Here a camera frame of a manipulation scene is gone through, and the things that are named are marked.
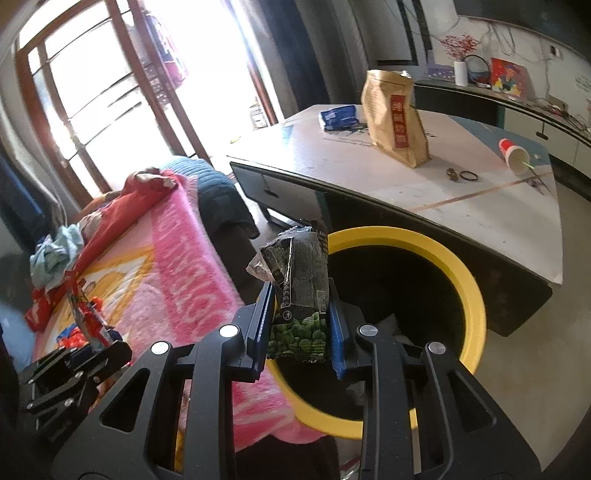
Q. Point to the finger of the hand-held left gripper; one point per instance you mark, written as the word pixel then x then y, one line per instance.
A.
pixel 113 353
pixel 64 356

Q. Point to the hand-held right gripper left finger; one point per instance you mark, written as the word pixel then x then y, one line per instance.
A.
pixel 265 323

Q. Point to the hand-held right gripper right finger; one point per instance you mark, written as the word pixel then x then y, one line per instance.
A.
pixel 334 332

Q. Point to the red snack wrapper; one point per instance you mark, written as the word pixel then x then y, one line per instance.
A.
pixel 85 314

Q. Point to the green pea snack packet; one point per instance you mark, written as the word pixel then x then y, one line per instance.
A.
pixel 300 277

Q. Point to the yellow rimmed trash bin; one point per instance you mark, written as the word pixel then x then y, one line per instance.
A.
pixel 461 286

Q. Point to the pink cartoon blanket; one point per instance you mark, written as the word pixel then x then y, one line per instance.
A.
pixel 184 277

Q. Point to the light blue cloth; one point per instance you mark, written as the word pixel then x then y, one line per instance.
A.
pixel 55 254

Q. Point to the blue quilted cushion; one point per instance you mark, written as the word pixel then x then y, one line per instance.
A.
pixel 207 180

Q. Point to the white coffee table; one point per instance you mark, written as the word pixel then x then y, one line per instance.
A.
pixel 415 194

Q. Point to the blue and grey curtain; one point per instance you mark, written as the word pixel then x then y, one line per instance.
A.
pixel 23 198

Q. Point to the red quilt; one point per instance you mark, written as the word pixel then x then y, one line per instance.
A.
pixel 138 184

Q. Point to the small metal clip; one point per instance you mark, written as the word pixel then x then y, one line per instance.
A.
pixel 451 174

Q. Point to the paint cans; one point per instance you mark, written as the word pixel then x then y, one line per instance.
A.
pixel 258 115

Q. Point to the blue plastic packet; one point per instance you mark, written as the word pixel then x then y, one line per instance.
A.
pixel 339 117

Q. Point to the brown paper bag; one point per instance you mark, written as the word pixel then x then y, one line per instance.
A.
pixel 392 124

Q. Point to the red paper cup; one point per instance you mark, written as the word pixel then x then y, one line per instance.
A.
pixel 512 154

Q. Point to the green straw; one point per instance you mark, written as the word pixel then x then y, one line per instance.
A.
pixel 533 170

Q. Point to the dark blue curtain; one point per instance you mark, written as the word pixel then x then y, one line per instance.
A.
pixel 304 69

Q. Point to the white television cabinet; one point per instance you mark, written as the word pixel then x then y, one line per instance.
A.
pixel 531 129

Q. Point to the brown framed glass door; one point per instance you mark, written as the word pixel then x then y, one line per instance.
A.
pixel 134 69

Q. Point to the white vase with pink flowers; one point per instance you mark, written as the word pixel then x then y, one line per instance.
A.
pixel 459 74

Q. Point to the hanging clothes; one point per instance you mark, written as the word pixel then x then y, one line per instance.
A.
pixel 168 50

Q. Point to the round black ornament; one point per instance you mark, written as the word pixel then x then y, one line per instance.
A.
pixel 476 57

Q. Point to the colourful painting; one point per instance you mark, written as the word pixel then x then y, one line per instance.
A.
pixel 508 76

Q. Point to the white power adapter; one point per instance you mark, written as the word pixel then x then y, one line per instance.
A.
pixel 555 51

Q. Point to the black wall television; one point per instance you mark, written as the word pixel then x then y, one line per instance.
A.
pixel 508 9

